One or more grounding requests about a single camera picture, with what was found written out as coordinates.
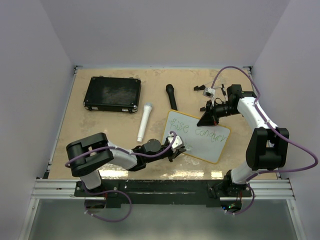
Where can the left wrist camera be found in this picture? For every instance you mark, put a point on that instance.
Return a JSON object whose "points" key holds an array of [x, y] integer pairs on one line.
{"points": [[174, 141]]}

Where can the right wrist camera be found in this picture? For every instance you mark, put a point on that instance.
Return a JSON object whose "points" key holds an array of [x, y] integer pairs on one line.
{"points": [[209, 93]]}

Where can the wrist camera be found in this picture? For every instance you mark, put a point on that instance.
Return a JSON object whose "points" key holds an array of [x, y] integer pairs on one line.
{"points": [[174, 141], [209, 93]]}

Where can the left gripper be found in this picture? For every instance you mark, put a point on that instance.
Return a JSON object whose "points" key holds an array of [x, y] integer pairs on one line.
{"points": [[174, 153]]}

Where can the yellow framed whiteboard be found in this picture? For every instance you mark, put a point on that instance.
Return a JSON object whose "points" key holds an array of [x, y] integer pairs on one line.
{"points": [[206, 142]]}

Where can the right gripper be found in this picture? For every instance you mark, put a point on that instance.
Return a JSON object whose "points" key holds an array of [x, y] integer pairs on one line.
{"points": [[209, 117]]}

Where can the black microphone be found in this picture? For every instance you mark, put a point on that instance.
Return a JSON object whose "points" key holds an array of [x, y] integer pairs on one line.
{"points": [[171, 95]]}

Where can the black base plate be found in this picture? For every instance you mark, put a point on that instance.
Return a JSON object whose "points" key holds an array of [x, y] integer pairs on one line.
{"points": [[211, 193]]}

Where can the black case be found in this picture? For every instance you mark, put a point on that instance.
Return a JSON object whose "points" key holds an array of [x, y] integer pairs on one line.
{"points": [[113, 94]]}

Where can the white microphone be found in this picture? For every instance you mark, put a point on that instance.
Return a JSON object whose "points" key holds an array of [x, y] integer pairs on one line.
{"points": [[147, 108]]}

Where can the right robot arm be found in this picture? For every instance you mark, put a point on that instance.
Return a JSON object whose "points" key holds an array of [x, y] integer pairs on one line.
{"points": [[266, 151]]}

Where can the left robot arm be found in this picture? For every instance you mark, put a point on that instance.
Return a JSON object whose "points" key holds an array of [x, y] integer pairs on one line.
{"points": [[87, 155]]}

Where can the aluminium table frame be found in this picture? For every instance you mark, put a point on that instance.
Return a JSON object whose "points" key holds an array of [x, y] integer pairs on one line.
{"points": [[54, 212]]}

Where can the wire whiteboard stand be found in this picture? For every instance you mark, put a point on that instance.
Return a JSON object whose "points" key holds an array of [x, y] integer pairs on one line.
{"points": [[218, 101]]}

